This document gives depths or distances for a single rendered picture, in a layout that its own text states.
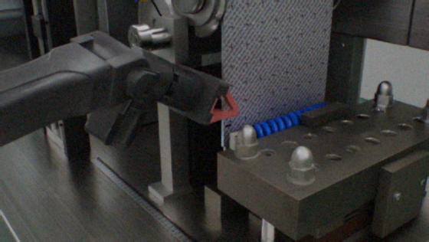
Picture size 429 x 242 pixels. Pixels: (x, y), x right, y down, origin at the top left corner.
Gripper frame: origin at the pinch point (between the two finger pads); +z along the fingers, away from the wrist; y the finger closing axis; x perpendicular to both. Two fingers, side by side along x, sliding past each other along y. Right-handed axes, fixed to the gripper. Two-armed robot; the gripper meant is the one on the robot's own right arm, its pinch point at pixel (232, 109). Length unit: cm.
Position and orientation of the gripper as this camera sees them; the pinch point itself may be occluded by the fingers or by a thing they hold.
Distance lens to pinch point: 71.7
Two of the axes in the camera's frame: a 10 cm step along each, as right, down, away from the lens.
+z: 6.8, 2.6, 6.8
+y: 6.1, 3.0, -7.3
